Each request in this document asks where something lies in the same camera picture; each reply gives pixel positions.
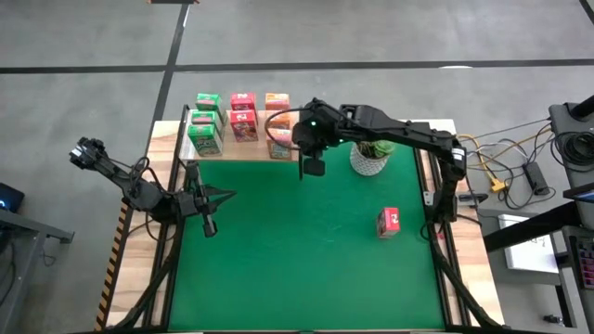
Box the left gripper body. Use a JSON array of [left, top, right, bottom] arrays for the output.
[[173, 189, 204, 222]]

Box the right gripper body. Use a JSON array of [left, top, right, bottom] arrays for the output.
[[291, 97, 355, 160]]

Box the Froot Loops cereal box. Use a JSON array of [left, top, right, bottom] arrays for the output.
[[229, 91, 259, 112], [375, 206, 402, 240], [228, 109, 261, 144]]

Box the white geometric pot with succulent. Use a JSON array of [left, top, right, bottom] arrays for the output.
[[348, 137, 396, 178]]

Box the green table mat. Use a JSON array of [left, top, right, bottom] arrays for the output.
[[168, 128, 446, 332]]

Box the grey side table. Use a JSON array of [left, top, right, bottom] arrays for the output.
[[0, 208, 76, 334]]

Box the computer tower with blue lights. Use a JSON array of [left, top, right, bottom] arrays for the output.
[[0, 181, 26, 214]]

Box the black power brick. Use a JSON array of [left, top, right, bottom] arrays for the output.
[[523, 161, 552, 197]]

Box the black stand beam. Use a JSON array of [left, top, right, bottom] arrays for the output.
[[482, 200, 584, 255]]

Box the black keyboard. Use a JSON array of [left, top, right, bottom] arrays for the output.
[[569, 234, 594, 289]]

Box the wooden shelf with black frame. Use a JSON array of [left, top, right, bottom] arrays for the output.
[[177, 104, 304, 181]]

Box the yellow cable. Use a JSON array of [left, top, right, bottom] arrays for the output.
[[463, 133, 510, 194]]

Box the coiled black cable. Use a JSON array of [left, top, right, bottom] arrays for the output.
[[551, 131, 594, 164]]

